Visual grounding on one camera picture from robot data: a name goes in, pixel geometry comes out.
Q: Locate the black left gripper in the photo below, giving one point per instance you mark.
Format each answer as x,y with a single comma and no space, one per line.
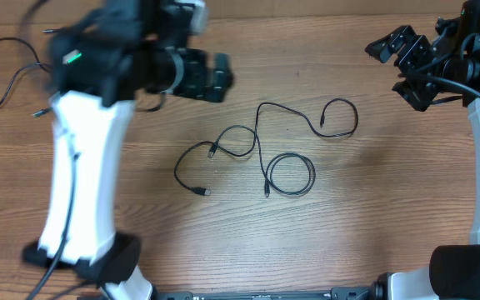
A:
197,87

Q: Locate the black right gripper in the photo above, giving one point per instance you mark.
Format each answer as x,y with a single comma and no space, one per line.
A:
414,51

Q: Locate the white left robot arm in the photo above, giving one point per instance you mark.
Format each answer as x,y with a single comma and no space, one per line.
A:
98,66

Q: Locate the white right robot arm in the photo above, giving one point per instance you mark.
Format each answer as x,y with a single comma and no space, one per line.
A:
450,65

